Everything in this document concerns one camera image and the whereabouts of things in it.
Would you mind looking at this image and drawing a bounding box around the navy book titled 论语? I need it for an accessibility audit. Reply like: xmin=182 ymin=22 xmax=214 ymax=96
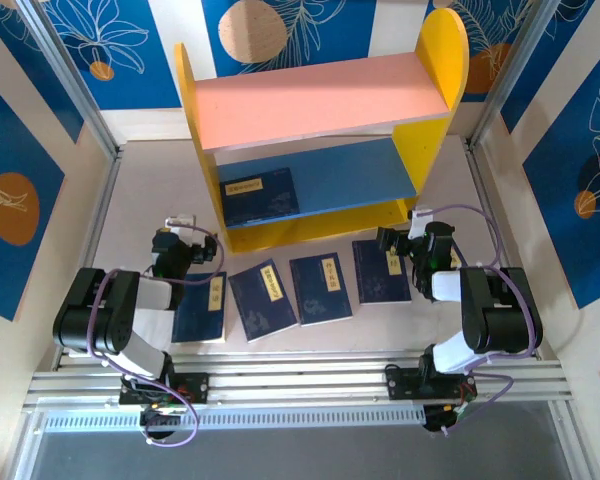
xmin=171 ymin=271 xmax=228 ymax=345

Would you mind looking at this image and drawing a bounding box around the navy book titled 易经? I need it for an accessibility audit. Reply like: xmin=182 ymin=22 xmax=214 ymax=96
xmin=351 ymin=239 xmax=413 ymax=305

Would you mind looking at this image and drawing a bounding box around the navy book long yellow label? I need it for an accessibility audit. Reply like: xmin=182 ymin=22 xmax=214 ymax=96
xmin=228 ymin=258 xmax=300 ymax=344

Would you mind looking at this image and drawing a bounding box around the navy book titled 孙子兵法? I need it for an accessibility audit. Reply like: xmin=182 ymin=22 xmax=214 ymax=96
xmin=288 ymin=252 xmax=354 ymax=328

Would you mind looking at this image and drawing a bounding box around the navy book wide yellow label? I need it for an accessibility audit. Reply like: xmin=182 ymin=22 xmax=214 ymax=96
xmin=218 ymin=167 xmax=300 ymax=230

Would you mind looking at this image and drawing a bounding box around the yellow pink blue bookshelf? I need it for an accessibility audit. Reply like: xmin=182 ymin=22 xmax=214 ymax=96
xmin=173 ymin=7 xmax=470 ymax=255

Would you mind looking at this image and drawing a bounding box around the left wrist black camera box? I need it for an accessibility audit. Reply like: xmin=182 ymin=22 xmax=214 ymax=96
xmin=192 ymin=235 xmax=217 ymax=265

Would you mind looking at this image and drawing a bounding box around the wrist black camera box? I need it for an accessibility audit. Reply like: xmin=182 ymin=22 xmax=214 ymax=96
xmin=376 ymin=226 xmax=407 ymax=257
xmin=192 ymin=235 xmax=217 ymax=265

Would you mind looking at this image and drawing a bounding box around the right wrist white cable bracket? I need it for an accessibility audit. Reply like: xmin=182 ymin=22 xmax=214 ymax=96
xmin=408 ymin=208 xmax=434 ymax=239

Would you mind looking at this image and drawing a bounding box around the wrist white cable bracket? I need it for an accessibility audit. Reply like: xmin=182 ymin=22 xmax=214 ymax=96
xmin=163 ymin=213 xmax=197 ymax=239
xmin=408 ymin=208 xmax=434 ymax=239

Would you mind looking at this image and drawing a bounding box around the left wrist white cable bracket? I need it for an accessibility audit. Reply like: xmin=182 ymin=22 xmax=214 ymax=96
xmin=163 ymin=213 xmax=197 ymax=239

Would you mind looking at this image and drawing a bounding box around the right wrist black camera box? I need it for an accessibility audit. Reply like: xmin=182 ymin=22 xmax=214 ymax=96
xmin=376 ymin=226 xmax=407 ymax=257

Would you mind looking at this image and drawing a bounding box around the aluminium side rail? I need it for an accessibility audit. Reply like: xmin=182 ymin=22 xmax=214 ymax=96
xmin=462 ymin=139 xmax=541 ymax=359
xmin=52 ymin=144 xmax=126 ymax=371

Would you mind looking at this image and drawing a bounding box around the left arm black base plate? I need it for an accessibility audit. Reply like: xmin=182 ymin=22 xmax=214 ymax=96
xmin=118 ymin=372 xmax=211 ymax=407

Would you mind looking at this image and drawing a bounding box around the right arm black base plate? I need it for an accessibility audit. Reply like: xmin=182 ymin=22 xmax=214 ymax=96
xmin=384 ymin=367 xmax=479 ymax=401

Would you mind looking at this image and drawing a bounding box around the black cable connector block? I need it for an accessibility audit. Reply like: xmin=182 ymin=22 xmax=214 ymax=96
xmin=422 ymin=402 xmax=464 ymax=440
xmin=138 ymin=403 xmax=187 ymax=442

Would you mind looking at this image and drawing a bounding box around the aluminium rail frame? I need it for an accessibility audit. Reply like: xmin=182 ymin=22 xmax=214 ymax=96
xmin=22 ymin=349 xmax=574 ymax=409

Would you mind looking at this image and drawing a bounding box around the white slotted cable duct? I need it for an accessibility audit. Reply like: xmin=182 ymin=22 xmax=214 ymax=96
xmin=42 ymin=405 xmax=426 ymax=432

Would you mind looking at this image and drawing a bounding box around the aluminium frame post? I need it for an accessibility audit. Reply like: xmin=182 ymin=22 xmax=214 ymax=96
xmin=469 ymin=0 xmax=559 ymax=151
xmin=14 ymin=0 xmax=126 ymax=159

